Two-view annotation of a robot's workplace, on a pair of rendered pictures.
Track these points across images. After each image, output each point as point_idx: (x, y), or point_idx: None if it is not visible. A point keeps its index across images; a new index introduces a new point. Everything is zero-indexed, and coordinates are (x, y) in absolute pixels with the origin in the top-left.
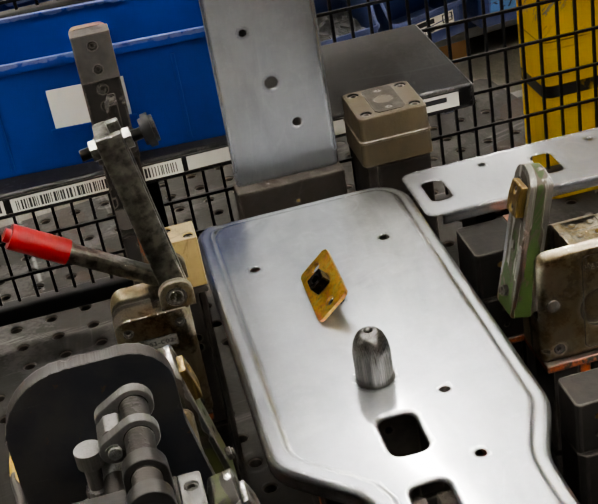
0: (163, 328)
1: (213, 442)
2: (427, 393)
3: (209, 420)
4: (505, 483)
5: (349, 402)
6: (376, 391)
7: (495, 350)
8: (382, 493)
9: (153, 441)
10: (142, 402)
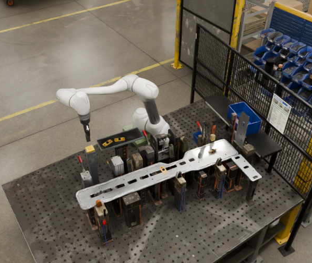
0: (200, 139)
1: (184, 146)
2: (197, 160)
3: (187, 145)
4: (186, 167)
5: (195, 155)
6: (197, 157)
7: (205, 165)
8: (182, 159)
9: (164, 136)
10: (168, 135)
